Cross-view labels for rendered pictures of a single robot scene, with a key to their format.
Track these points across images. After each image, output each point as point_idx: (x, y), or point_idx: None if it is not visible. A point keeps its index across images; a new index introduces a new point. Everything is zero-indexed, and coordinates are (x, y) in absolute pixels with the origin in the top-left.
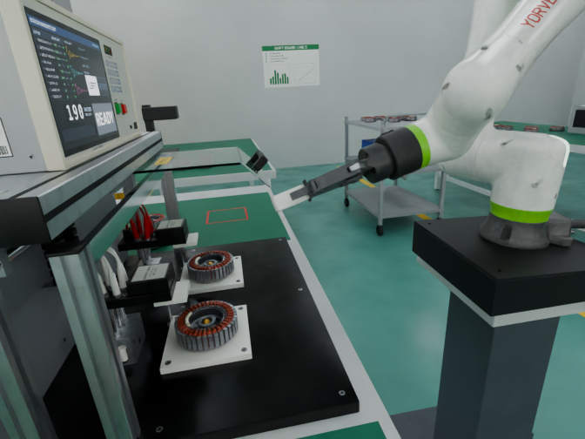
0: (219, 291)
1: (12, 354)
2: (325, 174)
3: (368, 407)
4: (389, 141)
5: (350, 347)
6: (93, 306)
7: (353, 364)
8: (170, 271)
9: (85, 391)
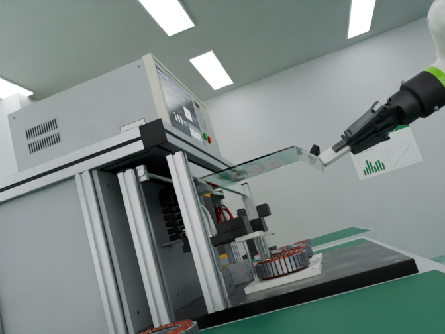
0: None
1: (148, 228)
2: (355, 122)
3: (429, 269)
4: (406, 83)
5: (422, 258)
6: (189, 183)
7: (421, 262)
8: (245, 217)
9: (191, 309)
